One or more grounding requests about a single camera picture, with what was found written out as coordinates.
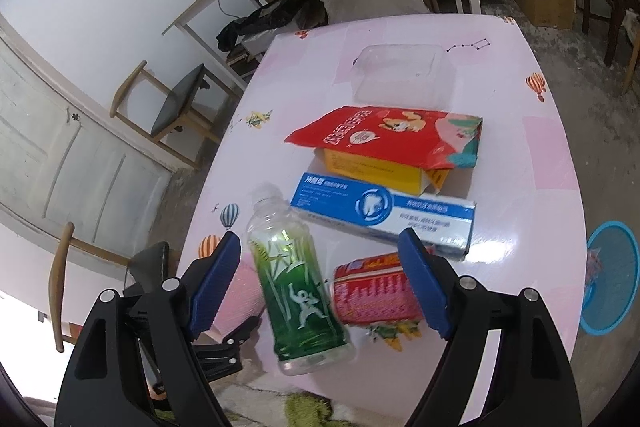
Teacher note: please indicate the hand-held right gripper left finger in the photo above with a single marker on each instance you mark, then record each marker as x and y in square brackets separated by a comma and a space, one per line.
[215, 287]

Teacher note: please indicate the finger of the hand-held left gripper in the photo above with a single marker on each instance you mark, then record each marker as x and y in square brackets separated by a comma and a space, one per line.
[225, 357]

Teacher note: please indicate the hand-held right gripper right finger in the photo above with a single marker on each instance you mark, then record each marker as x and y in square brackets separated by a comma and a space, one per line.
[425, 287]

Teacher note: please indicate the red drink can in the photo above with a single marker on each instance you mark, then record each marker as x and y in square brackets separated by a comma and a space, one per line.
[370, 292]

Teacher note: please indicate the green plastic packet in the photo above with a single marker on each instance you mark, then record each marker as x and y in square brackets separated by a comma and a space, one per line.
[295, 287]

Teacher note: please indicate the blue toothpaste box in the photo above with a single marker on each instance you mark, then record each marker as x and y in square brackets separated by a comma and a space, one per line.
[380, 212]

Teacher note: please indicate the yellow cardboard box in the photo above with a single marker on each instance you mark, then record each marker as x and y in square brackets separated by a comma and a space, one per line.
[360, 169]

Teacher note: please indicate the red snack bag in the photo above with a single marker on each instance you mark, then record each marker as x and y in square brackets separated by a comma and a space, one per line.
[390, 132]

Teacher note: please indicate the blue plastic basket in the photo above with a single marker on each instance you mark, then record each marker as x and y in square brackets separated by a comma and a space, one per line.
[612, 277]

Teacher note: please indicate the clear plastic container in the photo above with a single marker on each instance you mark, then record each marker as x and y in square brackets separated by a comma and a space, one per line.
[400, 72]

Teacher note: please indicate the wooden chair black seat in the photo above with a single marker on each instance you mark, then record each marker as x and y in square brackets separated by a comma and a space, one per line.
[147, 264]
[175, 102]

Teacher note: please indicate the white door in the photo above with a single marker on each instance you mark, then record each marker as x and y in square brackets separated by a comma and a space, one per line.
[65, 147]

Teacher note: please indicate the black cloth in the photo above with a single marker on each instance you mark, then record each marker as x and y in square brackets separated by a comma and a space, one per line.
[265, 22]

